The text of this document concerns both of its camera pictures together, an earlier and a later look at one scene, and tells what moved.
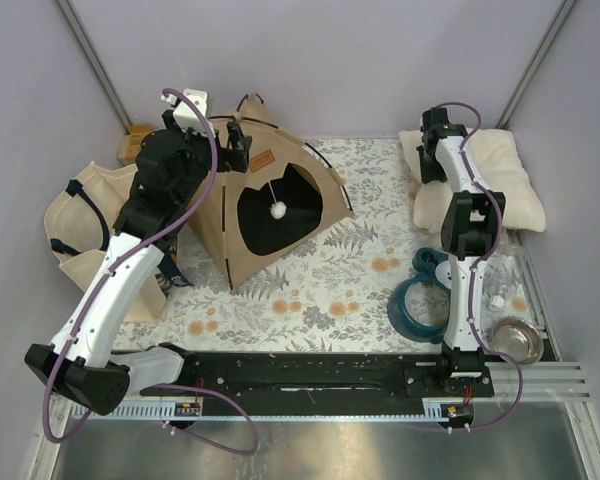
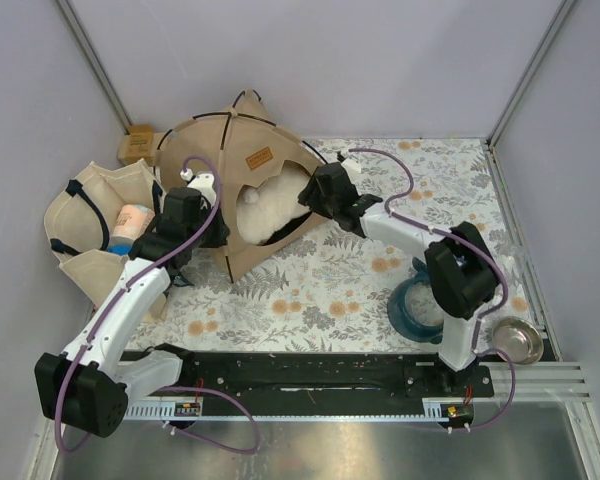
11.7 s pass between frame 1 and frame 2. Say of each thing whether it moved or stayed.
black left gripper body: moved
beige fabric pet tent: stayed
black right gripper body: moved
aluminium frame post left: stayed
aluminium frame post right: stayed
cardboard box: stayed
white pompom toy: moved
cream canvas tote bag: stayed
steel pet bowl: stayed
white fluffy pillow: moved
